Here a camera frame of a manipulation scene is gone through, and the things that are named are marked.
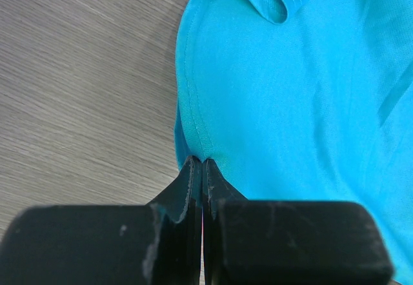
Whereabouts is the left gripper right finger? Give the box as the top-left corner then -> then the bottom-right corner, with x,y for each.
202,159 -> 394,284

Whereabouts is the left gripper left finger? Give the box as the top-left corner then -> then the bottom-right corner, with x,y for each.
1,157 -> 202,284

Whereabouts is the teal t shirt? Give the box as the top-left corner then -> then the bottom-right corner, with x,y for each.
175,0 -> 412,284

